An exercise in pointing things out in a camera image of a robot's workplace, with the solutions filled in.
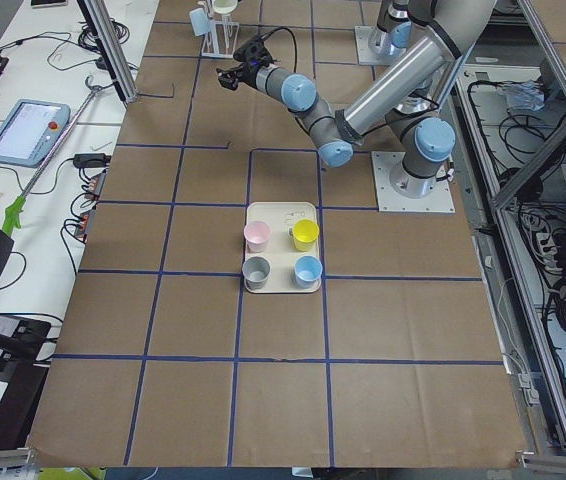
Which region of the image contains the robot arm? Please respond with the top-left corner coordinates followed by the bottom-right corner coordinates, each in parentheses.
top-left (368, 0), bottom-right (411, 55)
top-left (217, 1), bottom-right (494, 199)

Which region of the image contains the yellow plastic cup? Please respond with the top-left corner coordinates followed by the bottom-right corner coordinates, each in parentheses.
top-left (292, 219), bottom-right (320, 252)

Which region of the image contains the blue teach pendant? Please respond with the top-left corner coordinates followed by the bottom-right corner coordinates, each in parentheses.
top-left (0, 99), bottom-right (71, 167)

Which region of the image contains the cream plastic tray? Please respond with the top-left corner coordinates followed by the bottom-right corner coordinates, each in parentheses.
top-left (245, 202), bottom-right (321, 294)

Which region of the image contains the pink plastic cup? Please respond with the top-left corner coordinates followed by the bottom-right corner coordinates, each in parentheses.
top-left (243, 220), bottom-right (271, 253)

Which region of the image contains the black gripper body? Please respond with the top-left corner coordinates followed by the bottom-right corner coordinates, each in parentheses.
top-left (232, 62), bottom-right (263, 90)

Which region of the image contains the white wire cup rack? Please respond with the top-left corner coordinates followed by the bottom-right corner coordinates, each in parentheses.
top-left (197, 1), bottom-right (240, 59)

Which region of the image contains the light blue plastic cup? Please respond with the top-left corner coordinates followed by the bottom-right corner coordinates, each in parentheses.
top-left (189, 7), bottom-right (211, 36)

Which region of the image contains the reacher grabber tool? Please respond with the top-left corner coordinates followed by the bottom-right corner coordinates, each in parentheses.
top-left (2, 75), bottom-right (109, 237)

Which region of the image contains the grey plastic cup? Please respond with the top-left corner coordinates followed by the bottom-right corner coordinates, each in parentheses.
top-left (242, 256), bottom-right (271, 291)

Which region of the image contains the black power adapter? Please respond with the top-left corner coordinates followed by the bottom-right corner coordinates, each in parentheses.
top-left (72, 153), bottom-right (111, 169)

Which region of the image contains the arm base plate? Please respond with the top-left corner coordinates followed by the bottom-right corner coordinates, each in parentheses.
top-left (354, 26), bottom-right (405, 66)
top-left (371, 151), bottom-right (455, 214)

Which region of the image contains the pale green plastic cup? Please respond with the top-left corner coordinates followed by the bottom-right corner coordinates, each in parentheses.
top-left (212, 0), bottom-right (238, 15)

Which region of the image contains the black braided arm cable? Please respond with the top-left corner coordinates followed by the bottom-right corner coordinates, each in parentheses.
top-left (257, 25), bottom-right (324, 131)

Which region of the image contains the aluminium frame post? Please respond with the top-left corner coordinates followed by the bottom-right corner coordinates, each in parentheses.
top-left (77, 0), bottom-right (138, 105)

